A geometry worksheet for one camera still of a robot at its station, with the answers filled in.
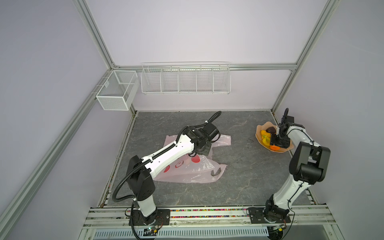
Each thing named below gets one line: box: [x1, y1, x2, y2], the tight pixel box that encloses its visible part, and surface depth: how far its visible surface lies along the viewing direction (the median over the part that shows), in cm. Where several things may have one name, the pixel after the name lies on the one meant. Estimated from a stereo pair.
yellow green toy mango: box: [262, 136, 271, 146], surface depth 97 cm
